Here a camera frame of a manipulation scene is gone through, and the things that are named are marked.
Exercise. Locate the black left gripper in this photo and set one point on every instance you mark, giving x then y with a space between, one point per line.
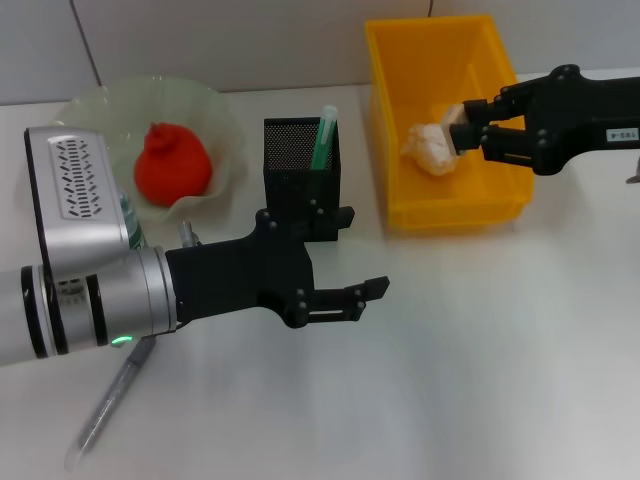
240 275

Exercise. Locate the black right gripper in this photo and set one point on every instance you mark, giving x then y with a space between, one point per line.
585 120

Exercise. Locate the beige eraser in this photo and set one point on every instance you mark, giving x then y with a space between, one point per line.
454 116

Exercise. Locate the white paper ball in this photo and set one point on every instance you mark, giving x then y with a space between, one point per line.
425 150

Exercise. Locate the mint green pen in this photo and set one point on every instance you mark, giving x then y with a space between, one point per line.
322 140

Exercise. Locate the red-orange toy orange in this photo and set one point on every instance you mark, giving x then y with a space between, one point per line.
170 170

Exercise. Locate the clear water bottle green label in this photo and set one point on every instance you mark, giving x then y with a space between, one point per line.
134 230

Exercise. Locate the silver glitter pen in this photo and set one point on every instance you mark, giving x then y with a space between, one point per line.
105 405

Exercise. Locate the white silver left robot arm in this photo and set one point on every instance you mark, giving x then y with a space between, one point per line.
75 310

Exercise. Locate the black mesh pen holder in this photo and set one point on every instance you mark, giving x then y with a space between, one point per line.
285 190

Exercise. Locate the translucent wavy fruit plate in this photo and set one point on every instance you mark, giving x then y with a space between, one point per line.
150 100

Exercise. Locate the yellow plastic bin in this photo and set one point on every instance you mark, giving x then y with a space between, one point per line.
425 65

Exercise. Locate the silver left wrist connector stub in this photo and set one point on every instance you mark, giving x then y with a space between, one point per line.
186 232

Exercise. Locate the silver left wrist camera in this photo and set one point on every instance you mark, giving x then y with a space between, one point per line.
75 190

